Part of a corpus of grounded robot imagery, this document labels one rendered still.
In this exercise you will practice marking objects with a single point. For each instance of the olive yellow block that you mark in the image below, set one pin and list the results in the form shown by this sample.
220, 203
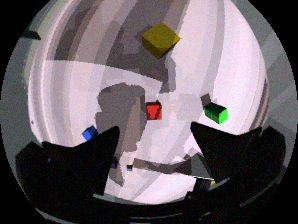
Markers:
159, 40

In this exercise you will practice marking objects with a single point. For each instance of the blue block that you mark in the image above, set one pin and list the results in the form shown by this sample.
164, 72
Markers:
89, 133

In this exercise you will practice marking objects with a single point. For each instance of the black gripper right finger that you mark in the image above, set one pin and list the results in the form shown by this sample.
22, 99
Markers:
221, 149

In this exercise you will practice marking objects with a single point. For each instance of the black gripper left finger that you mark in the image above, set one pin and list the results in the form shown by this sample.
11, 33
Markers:
89, 161

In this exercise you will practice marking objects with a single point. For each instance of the green block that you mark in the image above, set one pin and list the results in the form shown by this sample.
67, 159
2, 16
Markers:
219, 114

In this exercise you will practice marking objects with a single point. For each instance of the red block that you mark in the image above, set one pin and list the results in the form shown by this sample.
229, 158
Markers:
153, 110

